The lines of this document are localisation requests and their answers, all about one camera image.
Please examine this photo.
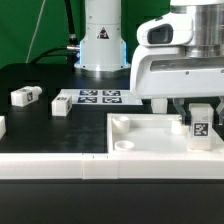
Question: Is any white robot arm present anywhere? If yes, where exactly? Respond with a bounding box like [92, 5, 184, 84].
[76, 0, 224, 122]

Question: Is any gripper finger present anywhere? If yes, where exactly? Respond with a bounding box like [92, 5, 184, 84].
[173, 98, 186, 121]
[216, 96, 224, 125]

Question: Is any white U-shaped obstacle fence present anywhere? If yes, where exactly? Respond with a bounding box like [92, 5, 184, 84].
[0, 115, 224, 180]

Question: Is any white marker sheet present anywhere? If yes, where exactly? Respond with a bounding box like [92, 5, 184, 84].
[60, 89, 142, 105]

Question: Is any white square tabletop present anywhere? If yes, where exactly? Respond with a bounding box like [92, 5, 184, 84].
[107, 113, 224, 157]

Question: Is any white thin cable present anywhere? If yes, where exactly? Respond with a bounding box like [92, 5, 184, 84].
[25, 0, 47, 64]

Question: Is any black cable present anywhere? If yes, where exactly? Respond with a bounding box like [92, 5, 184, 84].
[29, 0, 82, 64]

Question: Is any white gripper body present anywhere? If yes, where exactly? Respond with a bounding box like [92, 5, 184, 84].
[130, 13, 224, 99]

